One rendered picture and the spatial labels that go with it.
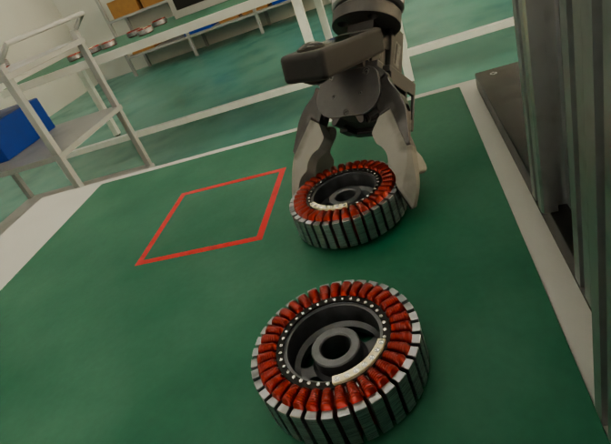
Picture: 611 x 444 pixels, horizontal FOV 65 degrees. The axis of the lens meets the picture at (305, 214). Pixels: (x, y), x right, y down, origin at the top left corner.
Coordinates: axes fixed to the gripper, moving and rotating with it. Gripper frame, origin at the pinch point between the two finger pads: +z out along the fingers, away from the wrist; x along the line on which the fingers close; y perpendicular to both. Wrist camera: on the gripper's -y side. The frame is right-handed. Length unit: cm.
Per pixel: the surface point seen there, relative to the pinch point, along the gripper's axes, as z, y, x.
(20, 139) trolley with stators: -39, 62, 229
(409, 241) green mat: 3.3, -0.7, -7.1
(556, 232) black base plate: 2.1, -0.9, -18.6
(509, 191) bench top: -1.8, 5.7, -13.7
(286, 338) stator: 10.4, -13.9, -4.5
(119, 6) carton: -300, 301, 560
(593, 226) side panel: 2.7, -18.1, -22.5
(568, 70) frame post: -4.7, -15.0, -21.1
